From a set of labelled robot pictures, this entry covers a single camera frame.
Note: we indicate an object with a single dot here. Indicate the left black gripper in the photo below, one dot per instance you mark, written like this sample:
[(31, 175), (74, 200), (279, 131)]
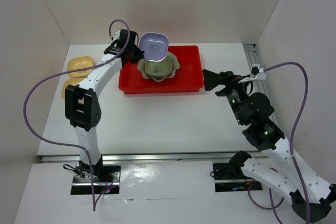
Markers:
[(138, 56)]

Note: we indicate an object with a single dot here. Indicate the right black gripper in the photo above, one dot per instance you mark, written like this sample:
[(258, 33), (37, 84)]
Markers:
[(227, 78)]

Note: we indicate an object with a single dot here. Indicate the purple square plate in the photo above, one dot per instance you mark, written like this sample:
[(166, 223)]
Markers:
[(154, 46)]

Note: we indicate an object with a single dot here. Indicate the green scalloped bowl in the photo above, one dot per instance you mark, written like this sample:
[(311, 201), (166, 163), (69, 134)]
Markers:
[(175, 67)]

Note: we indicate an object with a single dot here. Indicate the green square plate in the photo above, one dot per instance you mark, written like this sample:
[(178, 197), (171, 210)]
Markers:
[(158, 68)]

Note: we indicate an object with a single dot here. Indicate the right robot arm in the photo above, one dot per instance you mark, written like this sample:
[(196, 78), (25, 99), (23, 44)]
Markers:
[(309, 194)]

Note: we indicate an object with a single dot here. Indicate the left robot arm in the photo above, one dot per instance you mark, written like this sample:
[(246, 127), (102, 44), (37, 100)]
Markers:
[(82, 107)]

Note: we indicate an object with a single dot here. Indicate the red plastic bin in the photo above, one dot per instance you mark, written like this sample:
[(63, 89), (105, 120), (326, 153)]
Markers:
[(188, 77)]

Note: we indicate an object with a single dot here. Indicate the yellow square plate far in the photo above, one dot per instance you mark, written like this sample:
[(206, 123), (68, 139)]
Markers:
[(80, 63)]

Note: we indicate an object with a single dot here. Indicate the yellow square plate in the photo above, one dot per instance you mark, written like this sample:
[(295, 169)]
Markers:
[(80, 63), (73, 82)]

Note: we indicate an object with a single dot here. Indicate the yellow square plate near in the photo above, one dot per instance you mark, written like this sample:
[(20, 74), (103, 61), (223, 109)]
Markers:
[(73, 82)]

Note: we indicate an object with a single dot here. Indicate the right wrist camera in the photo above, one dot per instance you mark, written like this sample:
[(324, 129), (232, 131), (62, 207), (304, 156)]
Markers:
[(256, 74)]

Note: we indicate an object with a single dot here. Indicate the aluminium rail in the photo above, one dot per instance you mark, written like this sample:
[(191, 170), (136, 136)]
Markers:
[(146, 157)]

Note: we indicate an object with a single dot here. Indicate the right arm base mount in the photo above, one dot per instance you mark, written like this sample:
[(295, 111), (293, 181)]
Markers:
[(226, 181)]

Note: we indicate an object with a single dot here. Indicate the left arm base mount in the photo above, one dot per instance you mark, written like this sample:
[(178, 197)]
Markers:
[(107, 183)]

